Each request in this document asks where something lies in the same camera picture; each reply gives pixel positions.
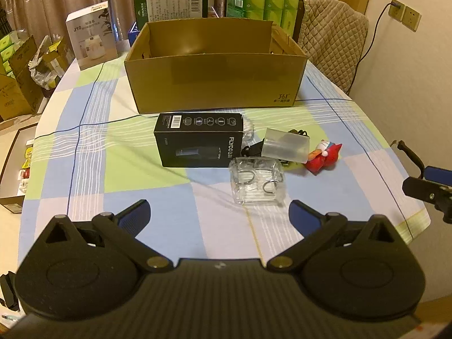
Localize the black product box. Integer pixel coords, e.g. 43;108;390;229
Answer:
154;113;244;168

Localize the flat open floor box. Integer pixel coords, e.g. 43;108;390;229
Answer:
0;113;43;214

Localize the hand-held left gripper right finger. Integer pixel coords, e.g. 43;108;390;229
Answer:
266;199;412;273

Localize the wall socket with plug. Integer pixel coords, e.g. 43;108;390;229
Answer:
388;0;406;20

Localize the red toy figure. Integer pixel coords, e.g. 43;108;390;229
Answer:
305;140;343;174

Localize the small open cardboard box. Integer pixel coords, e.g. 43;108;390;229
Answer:
35;35;75;90

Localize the black wall power cord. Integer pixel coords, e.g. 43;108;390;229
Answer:
348;2;401;96

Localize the clear plastic container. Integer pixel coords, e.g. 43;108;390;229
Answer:
229;156;286;206

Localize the dark green carton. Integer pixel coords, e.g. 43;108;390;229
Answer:
133;0;210;25

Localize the blue box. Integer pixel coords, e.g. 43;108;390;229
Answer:
128;21;142;47

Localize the large cardboard box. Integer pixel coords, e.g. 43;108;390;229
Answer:
0;35;45;121

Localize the black chair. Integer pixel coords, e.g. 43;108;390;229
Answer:
293;0;305;43

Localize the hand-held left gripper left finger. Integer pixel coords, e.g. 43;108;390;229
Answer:
35;199;174;273

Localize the translucent plastic cup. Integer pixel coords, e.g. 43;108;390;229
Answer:
261;128;311;164

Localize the black cable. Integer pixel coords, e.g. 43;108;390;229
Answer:
241;130;311;166

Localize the chair with quilted cover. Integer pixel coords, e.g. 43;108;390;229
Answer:
300;0;370;94

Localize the white plastic bag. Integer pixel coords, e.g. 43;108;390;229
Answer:
30;55;60;90

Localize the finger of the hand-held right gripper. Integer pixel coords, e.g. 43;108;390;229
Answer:
403;176;452;224
396;140;452;184

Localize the empty wall socket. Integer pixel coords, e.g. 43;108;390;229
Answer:
403;6;422;32

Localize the white humidifier box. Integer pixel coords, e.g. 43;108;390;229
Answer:
65;1;119;71

